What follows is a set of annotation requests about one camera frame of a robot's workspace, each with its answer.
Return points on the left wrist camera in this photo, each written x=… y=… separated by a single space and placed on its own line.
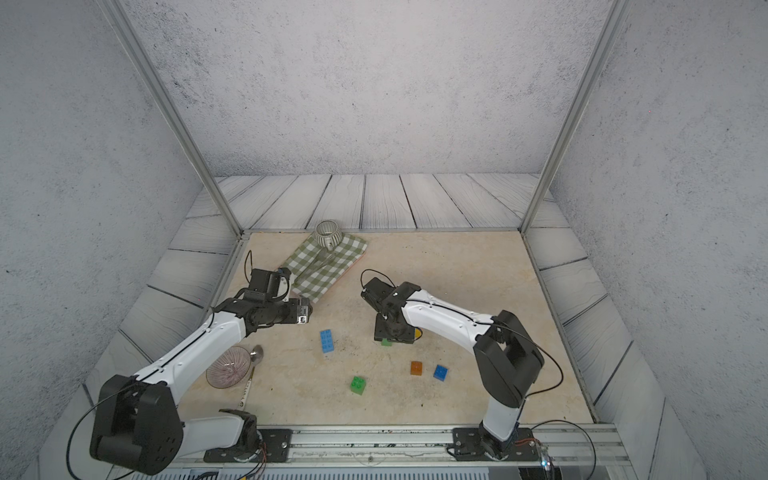
x=268 y=286

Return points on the aluminium front rail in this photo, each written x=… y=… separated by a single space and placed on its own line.
x=568 y=451

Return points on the right aluminium frame post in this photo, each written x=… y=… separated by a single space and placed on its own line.
x=617 y=14

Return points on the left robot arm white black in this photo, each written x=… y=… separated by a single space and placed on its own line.
x=137 y=425

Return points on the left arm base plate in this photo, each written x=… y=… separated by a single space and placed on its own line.
x=272 y=445

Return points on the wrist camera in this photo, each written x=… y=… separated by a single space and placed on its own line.
x=375 y=291
x=268 y=286

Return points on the left aluminium frame post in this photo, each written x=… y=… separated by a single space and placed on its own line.
x=118 y=19

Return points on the aluminium frame post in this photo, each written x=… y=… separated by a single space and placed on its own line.
x=118 y=19
x=617 y=14

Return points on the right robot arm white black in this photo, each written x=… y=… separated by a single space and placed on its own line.
x=508 y=360

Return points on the light blue long lego brick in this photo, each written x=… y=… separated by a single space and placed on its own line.
x=327 y=342

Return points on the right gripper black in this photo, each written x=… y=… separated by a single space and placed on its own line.
x=405 y=337

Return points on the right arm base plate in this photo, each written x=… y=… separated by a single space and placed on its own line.
x=475 y=444

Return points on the dark blue lego brick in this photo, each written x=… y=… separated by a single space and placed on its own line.
x=440 y=373

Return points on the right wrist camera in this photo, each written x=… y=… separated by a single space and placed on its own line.
x=375 y=291

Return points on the green checkered cloth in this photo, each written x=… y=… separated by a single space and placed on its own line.
x=315 y=269

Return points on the pink glass bowl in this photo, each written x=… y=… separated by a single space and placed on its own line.
x=229 y=369

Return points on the orange lego brick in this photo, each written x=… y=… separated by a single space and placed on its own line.
x=416 y=368

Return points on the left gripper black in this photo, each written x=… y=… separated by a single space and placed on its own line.
x=295 y=315

